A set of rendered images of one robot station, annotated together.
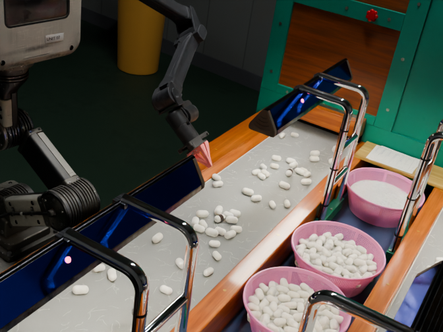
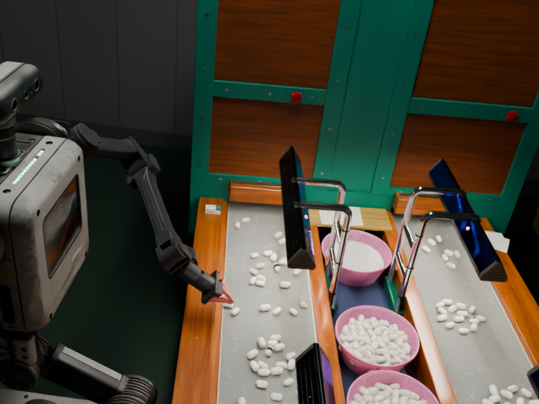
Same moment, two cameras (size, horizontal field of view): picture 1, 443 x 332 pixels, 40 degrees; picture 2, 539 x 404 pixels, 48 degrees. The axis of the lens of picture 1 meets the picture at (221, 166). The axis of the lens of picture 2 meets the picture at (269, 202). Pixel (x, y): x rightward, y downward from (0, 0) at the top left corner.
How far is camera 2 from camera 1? 0.89 m
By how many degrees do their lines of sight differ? 27
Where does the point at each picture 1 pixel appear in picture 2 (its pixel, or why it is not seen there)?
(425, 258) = (427, 307)
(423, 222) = not seen: hidden behind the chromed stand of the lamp
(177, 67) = (163, 216)
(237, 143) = (215, 255)
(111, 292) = not seen: outside the picture
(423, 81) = (350, 143)
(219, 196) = (245, 325)
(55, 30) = (75, 248)
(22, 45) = (59, 285)
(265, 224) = (304, 336)
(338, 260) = (380, 344)
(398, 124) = not seen: hidden behind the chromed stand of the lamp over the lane
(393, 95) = (326, 160)
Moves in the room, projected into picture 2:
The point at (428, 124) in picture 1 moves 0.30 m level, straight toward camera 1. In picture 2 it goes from (358, 176) to (380, 218)
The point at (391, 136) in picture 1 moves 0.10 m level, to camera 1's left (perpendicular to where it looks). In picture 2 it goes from (328, 194) to (307, 198)
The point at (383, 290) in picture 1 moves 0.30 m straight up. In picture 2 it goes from (433, 358) to (459, 283)
